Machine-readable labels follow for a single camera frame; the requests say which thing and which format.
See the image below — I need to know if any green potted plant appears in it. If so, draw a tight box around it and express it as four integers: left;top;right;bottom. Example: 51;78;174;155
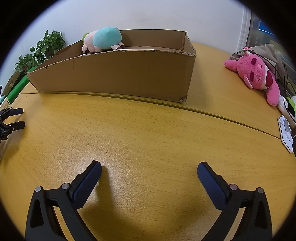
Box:
13;30;66;72

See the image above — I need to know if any small brown carton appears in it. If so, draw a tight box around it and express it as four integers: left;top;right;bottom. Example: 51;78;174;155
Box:
3;72;21;95

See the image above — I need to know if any teal and pink plush toy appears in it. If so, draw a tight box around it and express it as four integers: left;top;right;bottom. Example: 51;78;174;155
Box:
82;27;125;54

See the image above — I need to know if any green planter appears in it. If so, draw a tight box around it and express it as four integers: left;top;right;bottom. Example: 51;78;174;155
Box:
7;66;37;103

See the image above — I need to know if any black cable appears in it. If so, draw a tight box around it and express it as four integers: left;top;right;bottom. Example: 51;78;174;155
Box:
261;56;296;116

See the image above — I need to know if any grey folded cloth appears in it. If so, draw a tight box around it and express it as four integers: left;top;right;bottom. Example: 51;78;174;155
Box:
229;44;286;80

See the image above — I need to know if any white panda plush toy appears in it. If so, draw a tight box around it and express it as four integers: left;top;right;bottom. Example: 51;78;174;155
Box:
277;95;296;116

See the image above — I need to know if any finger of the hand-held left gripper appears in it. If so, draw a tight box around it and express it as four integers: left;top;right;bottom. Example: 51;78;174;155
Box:
6;121;26;132
0;108;24;121

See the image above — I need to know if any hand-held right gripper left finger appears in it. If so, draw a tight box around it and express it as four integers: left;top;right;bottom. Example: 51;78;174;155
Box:
25;160;102;241

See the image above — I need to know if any blue window banner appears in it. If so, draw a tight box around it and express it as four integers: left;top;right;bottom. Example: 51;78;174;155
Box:
258;20;278;37

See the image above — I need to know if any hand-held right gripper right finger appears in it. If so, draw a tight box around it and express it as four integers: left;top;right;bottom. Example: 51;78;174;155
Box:
197;162;273;241

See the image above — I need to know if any cardboard box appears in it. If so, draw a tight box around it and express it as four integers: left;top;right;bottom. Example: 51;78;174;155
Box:
26;29;197;103

